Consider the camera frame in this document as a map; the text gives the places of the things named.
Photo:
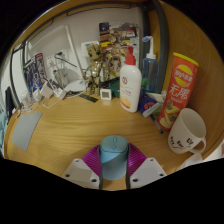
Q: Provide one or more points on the grey mouse pad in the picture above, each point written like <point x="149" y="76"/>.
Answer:
<point x="25" y="128"/>

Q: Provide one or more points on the white desk lamp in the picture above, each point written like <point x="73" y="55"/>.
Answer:
<point x="76" y="86"/>

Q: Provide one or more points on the small white square clock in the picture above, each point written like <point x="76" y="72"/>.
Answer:
<point x="105" y="94"/>

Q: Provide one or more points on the grey metal frame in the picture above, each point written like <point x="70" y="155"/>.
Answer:
<point x="163" y="43"/>

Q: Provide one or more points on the red chips can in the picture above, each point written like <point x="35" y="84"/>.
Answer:
<point x="176" y="90"/>

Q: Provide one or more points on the white wall socket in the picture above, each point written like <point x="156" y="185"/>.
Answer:
<point x="50" y="61"/>
<point x="61" y="55"/>

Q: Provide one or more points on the small blue box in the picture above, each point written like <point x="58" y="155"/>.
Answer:
<point x="146" y="105"/>

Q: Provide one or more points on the white charger block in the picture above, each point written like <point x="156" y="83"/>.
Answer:
<point x="46" y="90"/>

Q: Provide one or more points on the printed figurine packaging box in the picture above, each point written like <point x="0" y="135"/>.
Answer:
<point x="116" y="36"/>

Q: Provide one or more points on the clear blue spray bottle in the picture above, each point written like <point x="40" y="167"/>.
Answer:
<point x="150" y="73"/>

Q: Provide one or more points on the light blue computer mouse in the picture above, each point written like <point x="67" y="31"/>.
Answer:
<point x="113" y="156"/>

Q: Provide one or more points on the white red-capped lotion pump bottle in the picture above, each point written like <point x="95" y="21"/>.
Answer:
<point x="130" y="86"/>

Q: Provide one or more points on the white mug with drawn face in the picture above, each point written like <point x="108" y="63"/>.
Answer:
<point x="185" y="130"/>

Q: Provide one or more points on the brown tree creature figurine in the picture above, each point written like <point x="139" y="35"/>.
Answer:
<point x="94" y="70"/>

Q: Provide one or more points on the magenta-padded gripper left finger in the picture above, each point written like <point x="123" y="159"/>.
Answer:
<point x="80" y="171"/>

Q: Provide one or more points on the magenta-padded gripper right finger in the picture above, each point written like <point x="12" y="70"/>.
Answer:
<point x="146" y="171"/>

